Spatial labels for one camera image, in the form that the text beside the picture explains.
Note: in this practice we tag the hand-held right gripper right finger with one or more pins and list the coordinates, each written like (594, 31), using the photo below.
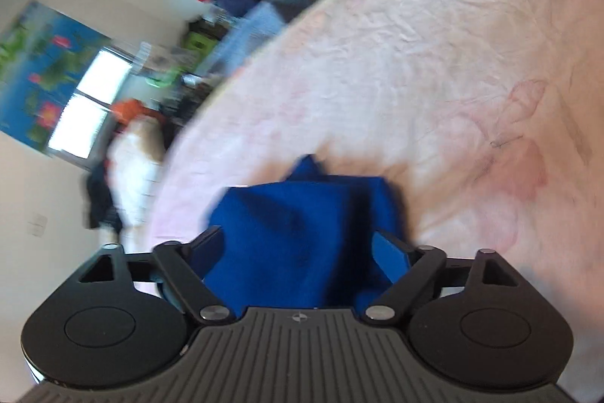
(389, 254)

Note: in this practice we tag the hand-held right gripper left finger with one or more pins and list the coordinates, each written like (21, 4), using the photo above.
(207, 256)

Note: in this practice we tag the small blue cloth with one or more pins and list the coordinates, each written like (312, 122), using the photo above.
(302, 237)

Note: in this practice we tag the black clothes pile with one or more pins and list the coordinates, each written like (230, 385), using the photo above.
(99, 200)

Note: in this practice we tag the white puffer jacket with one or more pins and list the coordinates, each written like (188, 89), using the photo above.
(134, 167)

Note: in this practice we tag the orange garment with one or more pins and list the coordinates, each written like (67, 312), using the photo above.
(130, 110)

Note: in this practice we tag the pink bedsheet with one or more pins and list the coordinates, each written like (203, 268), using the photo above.
(424, 77)

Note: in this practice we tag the window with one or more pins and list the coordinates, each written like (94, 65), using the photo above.
(89, 105)

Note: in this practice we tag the green plastic stool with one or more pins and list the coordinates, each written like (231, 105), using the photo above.
(200, 42)

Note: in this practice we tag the floral blue curtain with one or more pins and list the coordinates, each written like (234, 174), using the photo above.
(42, 72)

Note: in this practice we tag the white wall switch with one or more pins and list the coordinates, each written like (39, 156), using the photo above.
(37, 224)

